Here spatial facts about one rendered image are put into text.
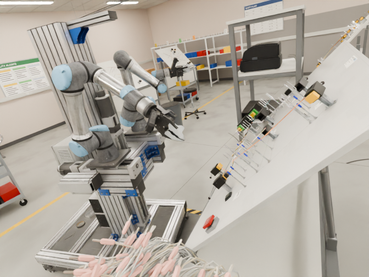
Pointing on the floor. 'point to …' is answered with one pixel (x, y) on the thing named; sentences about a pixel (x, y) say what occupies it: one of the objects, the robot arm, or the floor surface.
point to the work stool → (192, 101)
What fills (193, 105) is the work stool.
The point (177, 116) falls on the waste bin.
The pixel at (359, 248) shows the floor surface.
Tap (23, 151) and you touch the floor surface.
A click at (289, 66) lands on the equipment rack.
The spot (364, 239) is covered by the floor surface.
